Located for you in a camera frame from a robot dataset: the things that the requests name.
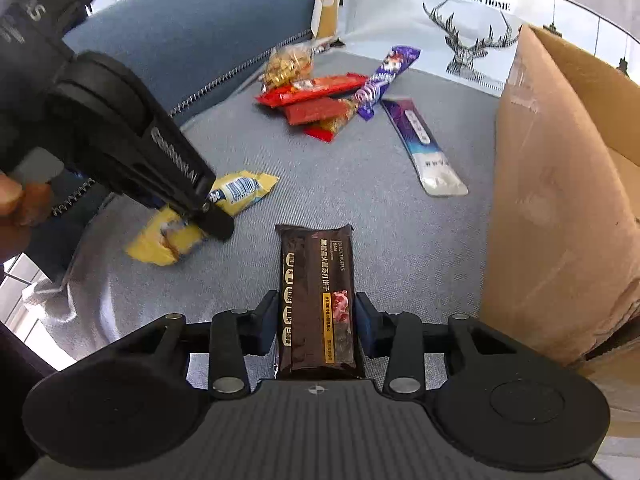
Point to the red clear snack packet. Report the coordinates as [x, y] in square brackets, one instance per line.
[330, 127]

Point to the brown cardboard box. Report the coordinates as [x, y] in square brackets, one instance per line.
[550, 185]

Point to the dark brown snack packet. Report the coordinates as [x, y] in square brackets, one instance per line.
[320, 280]

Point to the plain red snack packet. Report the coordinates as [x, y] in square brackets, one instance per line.
[315, 111]

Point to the yellow snack packet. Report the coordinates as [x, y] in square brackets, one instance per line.
[155, 246]

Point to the deer printed cloth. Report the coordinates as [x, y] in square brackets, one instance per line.
[400, 10]

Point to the grey fabric seat cushion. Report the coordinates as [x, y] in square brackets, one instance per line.
[360, 200]

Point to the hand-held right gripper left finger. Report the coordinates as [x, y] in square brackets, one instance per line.
[270, 321]

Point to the purple swirl snack packet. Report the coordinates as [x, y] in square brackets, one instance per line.
[382, 77]

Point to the purple white snack packet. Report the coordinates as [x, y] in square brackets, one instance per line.
[425, 147]

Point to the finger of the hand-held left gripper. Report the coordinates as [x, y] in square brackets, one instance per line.
[185, 165]

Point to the golden nut snack bag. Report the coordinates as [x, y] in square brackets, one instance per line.
[287, 65]

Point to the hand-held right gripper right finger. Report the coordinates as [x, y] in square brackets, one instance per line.
[364, 321]

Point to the person's left hand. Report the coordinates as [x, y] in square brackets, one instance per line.
[20, 200]

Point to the long red snack packet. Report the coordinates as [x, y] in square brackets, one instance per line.
[310, 89]

